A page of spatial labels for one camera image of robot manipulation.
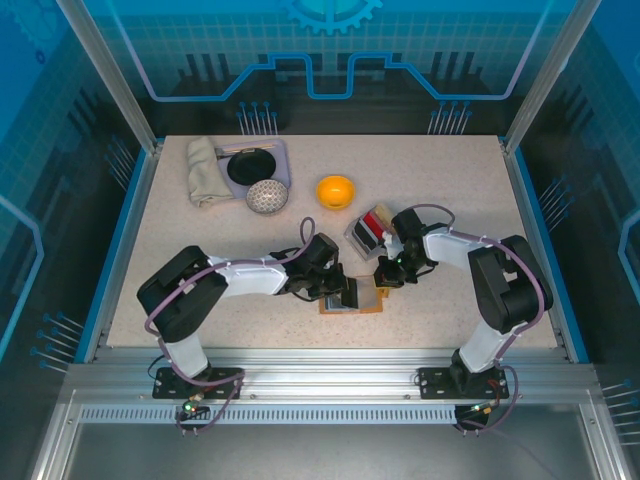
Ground yellow plastic bowl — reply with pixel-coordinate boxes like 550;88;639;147
315;174;357;211

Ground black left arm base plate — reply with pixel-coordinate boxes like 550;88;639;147
152;366;244;400

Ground clear acrylic card box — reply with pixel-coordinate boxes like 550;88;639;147
344;201;402;262

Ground slotted grey cable duct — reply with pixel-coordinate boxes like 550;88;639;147
79;405;459;423

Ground black round pan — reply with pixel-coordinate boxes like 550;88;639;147
226;148;278;184

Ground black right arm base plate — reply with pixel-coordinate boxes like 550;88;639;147
417;366;512;400

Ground blue aluminium table side rail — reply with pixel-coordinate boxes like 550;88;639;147
499;139;591;364
74;143;166;364

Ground orange leather card holder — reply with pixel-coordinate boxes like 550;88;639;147
318;276;393;317

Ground red credit card stack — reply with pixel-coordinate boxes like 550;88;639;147
362;212;389;240

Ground lavender plastic tray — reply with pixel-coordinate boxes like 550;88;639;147
215;138;293;194

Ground beige folded cloth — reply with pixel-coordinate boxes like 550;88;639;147
185;136;235;207

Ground wooden chopstick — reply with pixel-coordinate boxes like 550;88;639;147
214;141;280;153

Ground white book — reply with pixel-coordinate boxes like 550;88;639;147
352;222;380;251

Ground aluminium frame post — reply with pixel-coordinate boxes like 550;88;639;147
54;0;165;156
501;0;604;155

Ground aluminium front rail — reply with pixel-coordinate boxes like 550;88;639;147
64;347;601;402

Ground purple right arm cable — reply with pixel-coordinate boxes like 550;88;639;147
399;202;546;437

